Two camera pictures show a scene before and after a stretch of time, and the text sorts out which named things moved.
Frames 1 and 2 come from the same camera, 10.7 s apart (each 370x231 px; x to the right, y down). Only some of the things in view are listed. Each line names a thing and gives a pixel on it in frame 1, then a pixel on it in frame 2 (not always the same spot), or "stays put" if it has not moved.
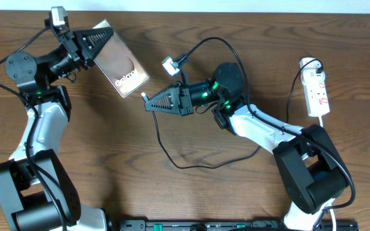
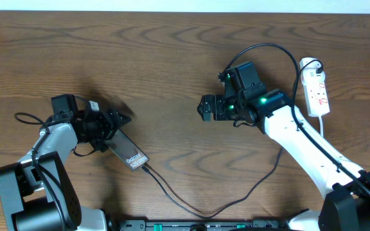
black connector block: x=241 y=224 stays put
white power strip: x=315 y=90 stays put
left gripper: x=71 y=42 to x=106 y=127
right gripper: x=180 y=99 to x=218 y=113
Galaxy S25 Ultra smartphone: x=119 y=63 to x=128 y=150
